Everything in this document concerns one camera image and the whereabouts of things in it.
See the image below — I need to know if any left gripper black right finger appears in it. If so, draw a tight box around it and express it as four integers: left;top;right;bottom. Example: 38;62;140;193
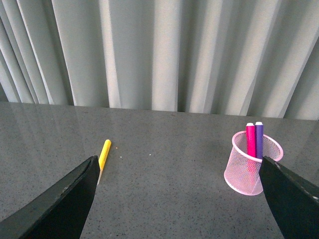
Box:
259;156;319;239

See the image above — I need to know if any grey pleated curtain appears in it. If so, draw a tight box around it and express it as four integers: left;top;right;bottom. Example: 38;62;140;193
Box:
0;0;319;120

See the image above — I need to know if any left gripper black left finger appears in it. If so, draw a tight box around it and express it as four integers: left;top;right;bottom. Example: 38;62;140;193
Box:
0;156;100;239

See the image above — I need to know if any pink marker pen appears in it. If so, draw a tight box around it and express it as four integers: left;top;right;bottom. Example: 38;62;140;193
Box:
245;121;257;175

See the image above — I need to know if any pink mesh pen cup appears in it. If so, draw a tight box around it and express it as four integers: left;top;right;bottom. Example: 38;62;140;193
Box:
223;131;285;196

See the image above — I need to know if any yellow marker pen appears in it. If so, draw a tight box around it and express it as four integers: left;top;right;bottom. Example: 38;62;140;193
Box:
97;139;112;185

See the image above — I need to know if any purple marker pen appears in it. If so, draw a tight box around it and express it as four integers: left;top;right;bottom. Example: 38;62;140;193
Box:
255;121;264;159

